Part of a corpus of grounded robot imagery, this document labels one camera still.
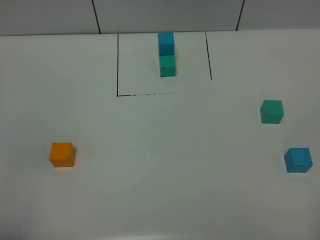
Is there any green template cube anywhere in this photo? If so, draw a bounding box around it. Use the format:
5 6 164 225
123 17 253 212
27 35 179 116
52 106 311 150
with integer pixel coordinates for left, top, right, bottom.
159 55 176 77

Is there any blue template cube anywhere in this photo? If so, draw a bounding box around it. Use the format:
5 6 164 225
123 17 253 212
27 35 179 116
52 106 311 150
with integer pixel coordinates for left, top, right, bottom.
157 32 175 56

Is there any orange cube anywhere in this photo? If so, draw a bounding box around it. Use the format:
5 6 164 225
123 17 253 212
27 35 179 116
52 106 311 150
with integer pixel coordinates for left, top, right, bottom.
49 142 76 168

